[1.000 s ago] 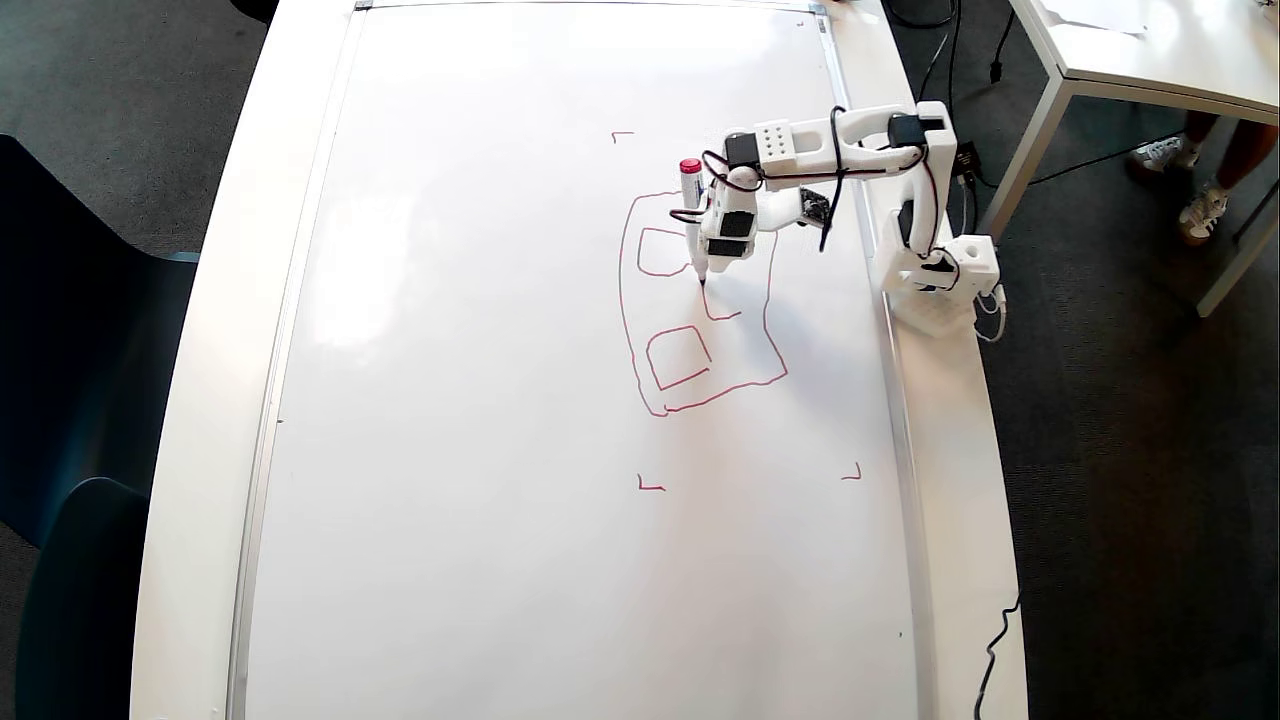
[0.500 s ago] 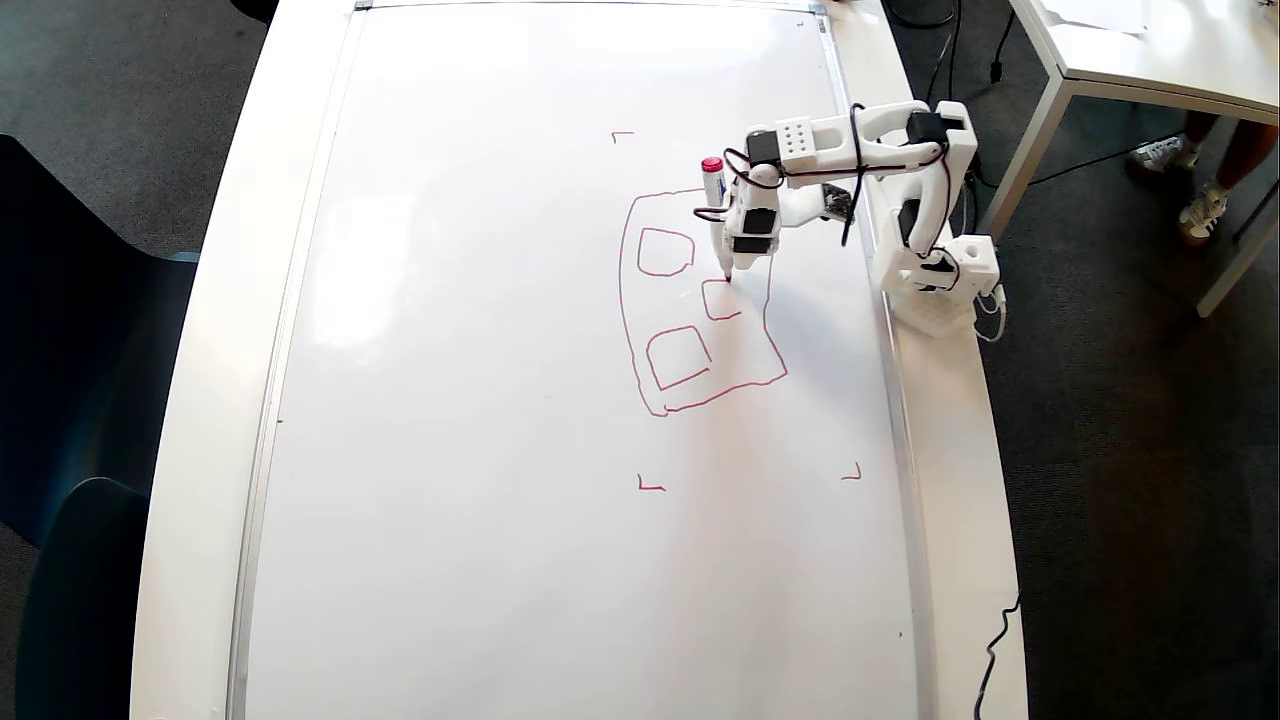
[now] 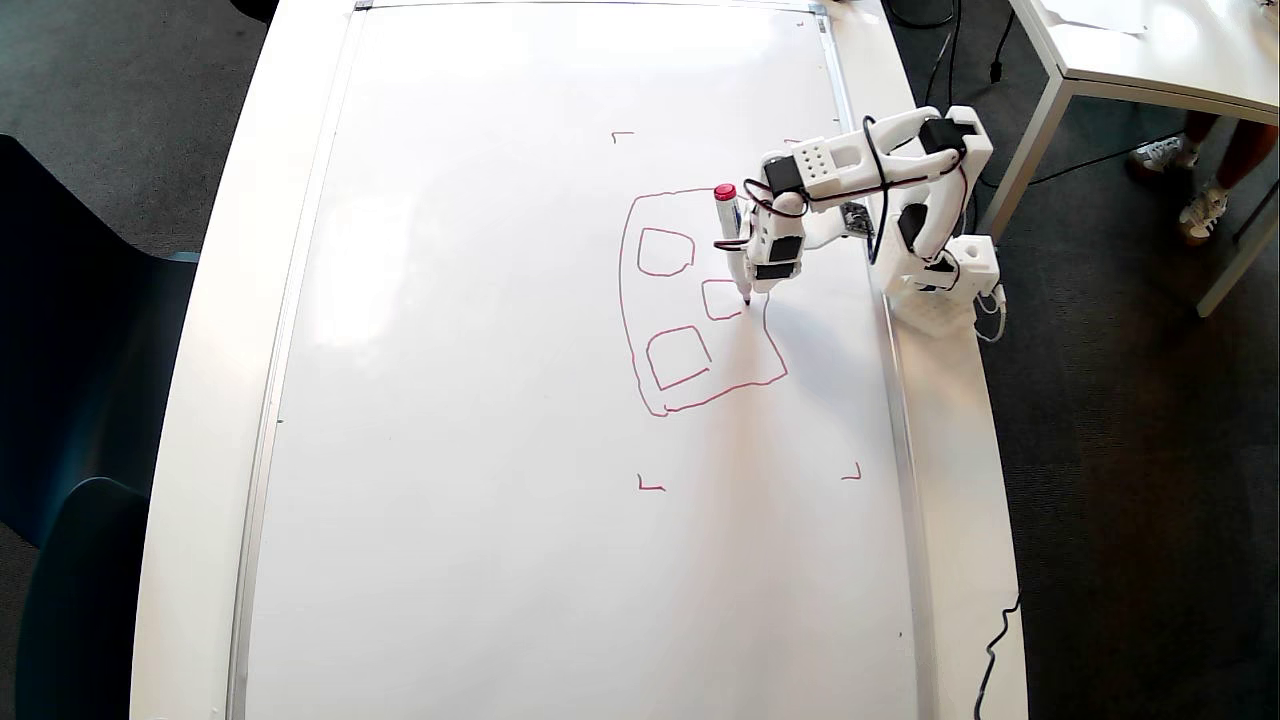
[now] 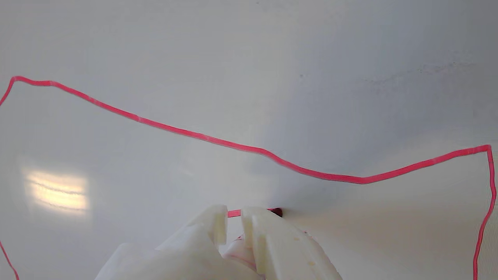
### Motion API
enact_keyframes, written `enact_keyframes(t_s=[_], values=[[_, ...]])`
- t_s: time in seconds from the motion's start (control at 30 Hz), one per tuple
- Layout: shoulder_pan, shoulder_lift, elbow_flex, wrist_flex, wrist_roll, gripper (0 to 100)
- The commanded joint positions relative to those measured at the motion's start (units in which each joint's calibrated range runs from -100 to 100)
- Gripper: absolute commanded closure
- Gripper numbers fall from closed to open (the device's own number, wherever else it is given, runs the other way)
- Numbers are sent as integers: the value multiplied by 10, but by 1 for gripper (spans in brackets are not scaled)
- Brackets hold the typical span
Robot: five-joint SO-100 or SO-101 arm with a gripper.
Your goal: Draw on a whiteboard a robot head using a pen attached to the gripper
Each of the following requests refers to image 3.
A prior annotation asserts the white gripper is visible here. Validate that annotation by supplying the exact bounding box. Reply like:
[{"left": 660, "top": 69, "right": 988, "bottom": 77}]
[{"left": 745, "top": 190, "right": 809, "bottom": 297}]

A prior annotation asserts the red capped marker pen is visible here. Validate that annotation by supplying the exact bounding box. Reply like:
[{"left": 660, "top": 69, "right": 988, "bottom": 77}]
[{"left": 712, "top": 183, "right": 755, "bottom": 307}]

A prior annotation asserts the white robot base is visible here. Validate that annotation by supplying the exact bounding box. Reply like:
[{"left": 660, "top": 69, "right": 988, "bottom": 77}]
[{"left": 880, "top": 235, "right": 1001, "bottom": 338}]

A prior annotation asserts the white sneaker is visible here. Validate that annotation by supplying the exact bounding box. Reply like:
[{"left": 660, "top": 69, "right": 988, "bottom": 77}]
[
  {"left": 1179, "top": 183, "right": 1230, "bottom": 243},
  {"left": 1133, "top": 135, "right": 1202, "bottom": 174}
]

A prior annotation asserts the white side table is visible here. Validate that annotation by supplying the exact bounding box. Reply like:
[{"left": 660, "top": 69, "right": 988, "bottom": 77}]
[{"left": 980, "top": 0, "right": 1280, "bottom": 319}]

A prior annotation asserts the dark blue chair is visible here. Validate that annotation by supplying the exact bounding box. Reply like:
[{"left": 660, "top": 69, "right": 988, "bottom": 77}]
[
  {"left": 0, "top": 135, "right": 201, "bottom": 546},
  {"left": 15, "top": 478, "right": 151, "bottom": 720}
]

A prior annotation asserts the black camera cable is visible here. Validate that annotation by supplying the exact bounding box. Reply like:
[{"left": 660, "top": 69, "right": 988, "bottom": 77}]
[{"left": 742, "top": 115, "right": 893, "bottom": 267}]

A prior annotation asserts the white base cable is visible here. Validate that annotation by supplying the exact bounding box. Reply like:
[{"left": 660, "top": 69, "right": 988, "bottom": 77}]
[{"left": 974, "top": 285, "right": 1009, "bottom": 344}]

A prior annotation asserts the thin black floor cable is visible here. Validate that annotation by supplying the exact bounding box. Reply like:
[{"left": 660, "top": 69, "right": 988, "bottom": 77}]
[
  {"left": 1028, "top": 130, "right": 1191, "bottom": 189},
  {"left": 930, "top": 0, "right": 967, "bottom": 107}
]

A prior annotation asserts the black looped floor cable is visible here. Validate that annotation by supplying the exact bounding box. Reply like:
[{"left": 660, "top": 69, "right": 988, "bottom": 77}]
[{"left": 885, "top": 0, "right": 959, "bottom": 29}]

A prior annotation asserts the black cable with plug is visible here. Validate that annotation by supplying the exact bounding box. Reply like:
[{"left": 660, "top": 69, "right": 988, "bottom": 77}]
[{"left": 989, "top": 10, "right": 1017, "bottom": 84}]

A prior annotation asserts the white whiteboard with metal frame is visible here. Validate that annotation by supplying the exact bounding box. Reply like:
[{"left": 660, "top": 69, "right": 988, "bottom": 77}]
[{"left": 228, "top": 0, "right": 936, "bottom": 720}]

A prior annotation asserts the black wavy cable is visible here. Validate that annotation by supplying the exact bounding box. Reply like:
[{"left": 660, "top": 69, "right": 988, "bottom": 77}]
[{"left": 974, "top": 597, "right": 1021, "bottom": 720}]

